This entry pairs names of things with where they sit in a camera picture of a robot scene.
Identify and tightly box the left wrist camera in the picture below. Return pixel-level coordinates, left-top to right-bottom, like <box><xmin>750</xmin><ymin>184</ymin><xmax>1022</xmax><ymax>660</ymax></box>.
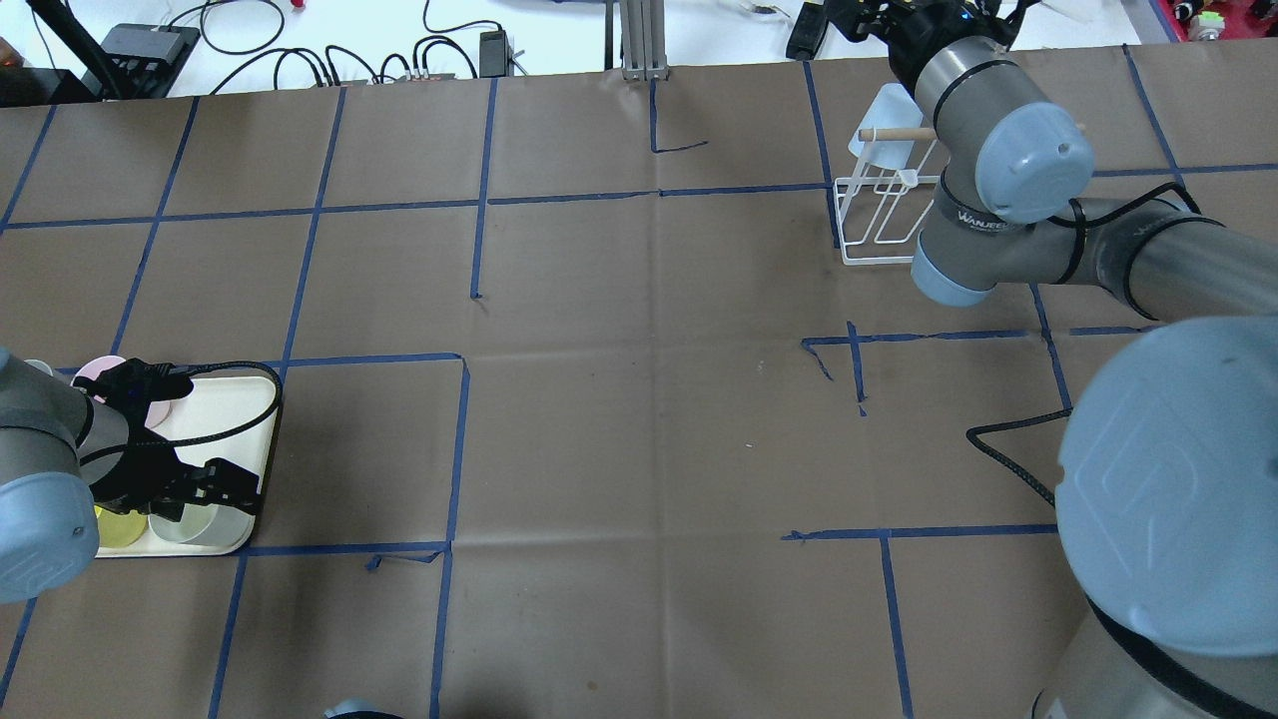
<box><xmin>87</xmin><ymin>359</ymin><xmax>196</xmax><ymax>424</ymax></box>

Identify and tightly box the cream cup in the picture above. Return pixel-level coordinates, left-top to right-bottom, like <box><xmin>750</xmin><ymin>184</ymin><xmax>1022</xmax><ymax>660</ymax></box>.
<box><xmin>148</xmin><ymin>504</ymin><xmax>256</xmax><ymax>549</ymax></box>

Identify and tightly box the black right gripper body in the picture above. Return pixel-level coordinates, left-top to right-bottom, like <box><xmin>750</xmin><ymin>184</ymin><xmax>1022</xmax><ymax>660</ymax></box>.
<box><xmin>826</xmin><ymin>1</ymin><xmax>1019</xmax><ymax>91</ymax></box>

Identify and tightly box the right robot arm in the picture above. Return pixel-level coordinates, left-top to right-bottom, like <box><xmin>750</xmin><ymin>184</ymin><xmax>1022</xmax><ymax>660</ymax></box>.
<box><xmin>826</xmin><ymin>1</ymin><xmax>1277</xmax><ymax>718</ymax></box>

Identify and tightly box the cream plastic tray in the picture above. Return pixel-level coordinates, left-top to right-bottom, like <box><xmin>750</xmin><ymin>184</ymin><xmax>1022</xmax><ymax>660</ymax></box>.
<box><xmin>96</xmin><ymin>374</ymin><xmax>276</xmax><ymax>558</ymax></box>

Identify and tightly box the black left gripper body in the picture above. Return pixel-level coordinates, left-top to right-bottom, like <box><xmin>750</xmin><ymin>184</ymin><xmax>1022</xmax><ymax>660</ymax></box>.
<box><xmin>96</xmin><ymin>446</ymin><xmax>190</xmax><ymax>511</ymax></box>

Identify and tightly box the pink cup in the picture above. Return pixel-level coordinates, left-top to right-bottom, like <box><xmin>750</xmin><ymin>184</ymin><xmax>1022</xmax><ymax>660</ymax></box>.
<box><xmin>72</xmin><ymin>355</ymin><xmax>174</xmax><ymax>429</ymax></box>

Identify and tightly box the white wire cup rack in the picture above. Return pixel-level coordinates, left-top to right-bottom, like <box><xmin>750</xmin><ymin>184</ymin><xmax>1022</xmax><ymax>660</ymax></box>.
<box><xmin>832</xmin><ymin>126</ymin><xmax>941</xmax><ymax>266</ymax></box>

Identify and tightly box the aluminium frame post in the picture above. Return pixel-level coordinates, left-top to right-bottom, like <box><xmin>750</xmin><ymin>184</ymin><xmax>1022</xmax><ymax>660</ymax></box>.
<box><xmin>619</xmin><ymin>0</ymin><xmax>668</xmax><ymax>82</ymax></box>

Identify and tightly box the yellow cup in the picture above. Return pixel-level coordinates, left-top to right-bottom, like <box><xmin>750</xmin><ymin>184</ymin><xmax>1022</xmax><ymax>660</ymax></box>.
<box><xmin>93</xmin><ymin>506</ymin><xmax>148</xmax><ymax>549</ymax></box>

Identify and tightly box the light blue ikea cup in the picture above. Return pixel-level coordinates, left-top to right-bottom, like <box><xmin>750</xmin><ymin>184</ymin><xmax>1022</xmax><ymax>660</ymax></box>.
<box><xmin>849</xmin><ymin>83</ymin><xmax>924</xmax><ymax>170</ymax></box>

